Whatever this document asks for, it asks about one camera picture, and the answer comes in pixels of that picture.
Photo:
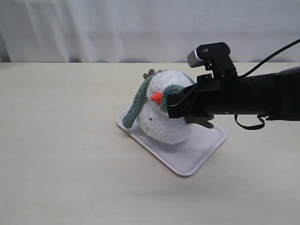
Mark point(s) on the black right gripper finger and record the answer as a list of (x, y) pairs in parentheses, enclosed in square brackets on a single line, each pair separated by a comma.
[(179, 103)]

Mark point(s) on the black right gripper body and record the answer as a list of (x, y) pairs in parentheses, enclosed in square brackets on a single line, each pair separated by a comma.
[(212, 96)]

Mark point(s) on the green fuzzy scarf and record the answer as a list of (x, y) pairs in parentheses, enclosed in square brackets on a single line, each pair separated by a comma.
[(140, 98)]

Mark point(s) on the white plush snowman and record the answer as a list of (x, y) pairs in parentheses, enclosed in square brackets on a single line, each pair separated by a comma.
[(153, 119)]

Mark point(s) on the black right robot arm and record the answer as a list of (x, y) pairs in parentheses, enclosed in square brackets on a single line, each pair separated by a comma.
[(275, 96)]

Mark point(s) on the white plastic tray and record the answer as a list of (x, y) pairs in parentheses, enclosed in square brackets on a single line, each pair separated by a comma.
[(185, 158)]

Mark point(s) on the white backdrop curtain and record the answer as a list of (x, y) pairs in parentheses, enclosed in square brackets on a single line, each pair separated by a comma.
[(160, 31)]

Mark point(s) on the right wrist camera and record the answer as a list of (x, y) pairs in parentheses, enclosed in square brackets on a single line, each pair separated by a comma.
[(214, 57)]

